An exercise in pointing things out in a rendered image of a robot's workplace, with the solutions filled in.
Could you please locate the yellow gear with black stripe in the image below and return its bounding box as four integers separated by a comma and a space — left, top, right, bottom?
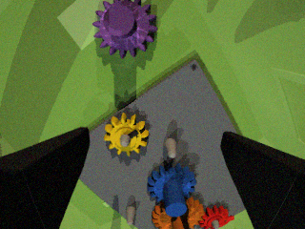
104, 114, 149, 156

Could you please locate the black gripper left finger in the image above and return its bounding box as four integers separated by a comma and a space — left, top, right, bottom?
0, 127, 91, 229

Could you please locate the purple gear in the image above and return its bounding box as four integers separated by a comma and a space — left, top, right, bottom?
92, 0, 157, 58

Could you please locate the blue gear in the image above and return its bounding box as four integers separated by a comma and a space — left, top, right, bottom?
148, 163, 195, 217

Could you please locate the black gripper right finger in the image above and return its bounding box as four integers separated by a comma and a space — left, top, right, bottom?
221, 131, 305, 229

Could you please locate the orange gear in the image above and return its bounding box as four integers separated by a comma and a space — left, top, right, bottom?
152, 198, 205, 229

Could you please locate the red gear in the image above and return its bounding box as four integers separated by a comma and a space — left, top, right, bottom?
198, 205, 229, 229

